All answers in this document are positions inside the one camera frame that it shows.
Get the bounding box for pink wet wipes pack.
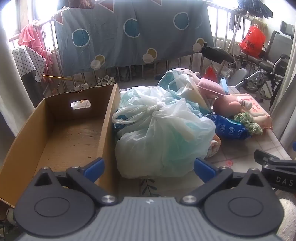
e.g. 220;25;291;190
228;93;272;129

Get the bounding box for small red plastic bag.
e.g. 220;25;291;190
205;66;218;82

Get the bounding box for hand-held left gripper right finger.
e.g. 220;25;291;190
181;158;271;206

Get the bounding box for teal towel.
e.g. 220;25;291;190
158;71;177;92

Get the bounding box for dark blue tissue packet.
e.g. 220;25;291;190
209;114;251;141

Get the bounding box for pink plush toy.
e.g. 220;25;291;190
213;93;253;118

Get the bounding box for white plush toy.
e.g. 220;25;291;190
172;68;201;81

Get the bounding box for large cardboard box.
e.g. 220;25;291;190
0;83;121;209

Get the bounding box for pink textured pad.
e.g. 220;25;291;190
196;78;226;98

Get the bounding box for green scrunchie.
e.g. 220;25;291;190
233;112;263;135

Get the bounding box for yellow broom stick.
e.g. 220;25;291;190
43;75;72;81

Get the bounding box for metal railing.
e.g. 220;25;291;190
9;0;255;93

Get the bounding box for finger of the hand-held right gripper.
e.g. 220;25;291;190
254;149;292;165

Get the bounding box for wheelchair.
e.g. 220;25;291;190
201;21;296;107

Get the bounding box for blue jeans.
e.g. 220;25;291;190
119;66;131;81

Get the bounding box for pink garment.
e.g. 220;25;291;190
18;20;52;81

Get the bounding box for white star print cloth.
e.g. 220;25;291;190
11;45;47;82

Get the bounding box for blue carton box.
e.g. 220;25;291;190
220;78;229;95

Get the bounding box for white curtain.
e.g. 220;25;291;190
269;39;296;160
0;23;35;163

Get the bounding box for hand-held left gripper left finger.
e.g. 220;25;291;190
34;158;118;206

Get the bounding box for large red plastic bag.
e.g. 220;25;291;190
239;25;266;58

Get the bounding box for dark checked cloth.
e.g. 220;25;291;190
237;0;273;19

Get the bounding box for white plastic bag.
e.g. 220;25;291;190
112;86;216;179

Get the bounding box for blue sheet with circles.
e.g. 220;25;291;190
52;0;214;76

